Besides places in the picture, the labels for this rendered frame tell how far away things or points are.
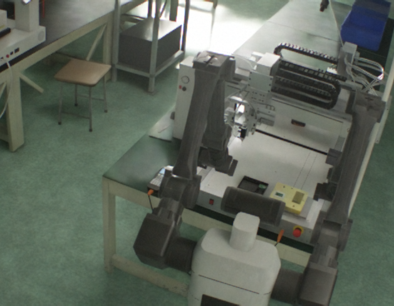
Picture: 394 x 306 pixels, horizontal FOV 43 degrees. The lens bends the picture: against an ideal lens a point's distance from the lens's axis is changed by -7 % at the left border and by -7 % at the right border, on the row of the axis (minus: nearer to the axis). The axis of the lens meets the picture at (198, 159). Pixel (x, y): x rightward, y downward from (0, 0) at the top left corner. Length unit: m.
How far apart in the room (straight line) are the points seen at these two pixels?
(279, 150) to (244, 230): 1.61
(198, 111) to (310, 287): 0.56
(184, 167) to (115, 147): 2.79
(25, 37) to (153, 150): 1.58
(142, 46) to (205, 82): 3.53
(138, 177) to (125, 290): 0.76
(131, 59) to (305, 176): 2.75
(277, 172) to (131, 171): 0.75
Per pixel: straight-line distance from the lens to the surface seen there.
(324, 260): 1.40
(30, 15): 4.07
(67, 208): 3.67
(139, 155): 2.87
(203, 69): 1.43
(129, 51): 5.04
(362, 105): 1.40
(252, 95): 2.52
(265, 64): 2.46
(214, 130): 1.73
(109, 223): 2.92
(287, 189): 2.55
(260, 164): 2.74
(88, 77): 4.27
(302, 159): 2.85
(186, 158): 1.47
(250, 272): 1.34
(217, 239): 1.37
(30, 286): 3.19
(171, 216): 1.44
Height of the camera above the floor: 2.41
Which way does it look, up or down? 35 degrees down
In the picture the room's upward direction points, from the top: 7 degrees clockwise
